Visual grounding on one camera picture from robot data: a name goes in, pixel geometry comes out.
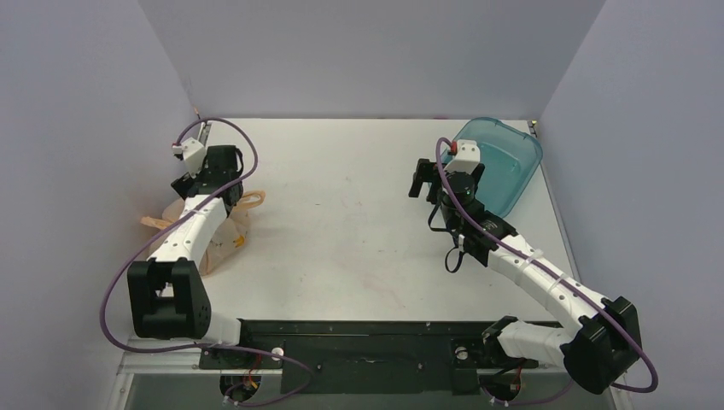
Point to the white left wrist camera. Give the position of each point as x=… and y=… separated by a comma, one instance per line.
x=192, y=153

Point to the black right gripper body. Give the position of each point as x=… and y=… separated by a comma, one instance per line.
x=429, y=173

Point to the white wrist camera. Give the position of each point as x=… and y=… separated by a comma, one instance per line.
x=192, y=153
x=465, y=157

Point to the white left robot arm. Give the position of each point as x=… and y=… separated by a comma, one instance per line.
x=168, y=298

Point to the orange translucent plastic bag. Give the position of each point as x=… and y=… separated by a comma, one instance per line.
x=229, y=237

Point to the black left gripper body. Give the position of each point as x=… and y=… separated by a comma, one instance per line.
x=186, y=183

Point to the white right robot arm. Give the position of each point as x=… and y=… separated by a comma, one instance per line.
x=597, y=339

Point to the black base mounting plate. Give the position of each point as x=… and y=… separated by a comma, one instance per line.
x=367, y=357

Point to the teal plastic tray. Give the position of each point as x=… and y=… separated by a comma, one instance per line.
x=511, y=156

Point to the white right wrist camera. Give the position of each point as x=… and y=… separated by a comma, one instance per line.
x=465, y=157

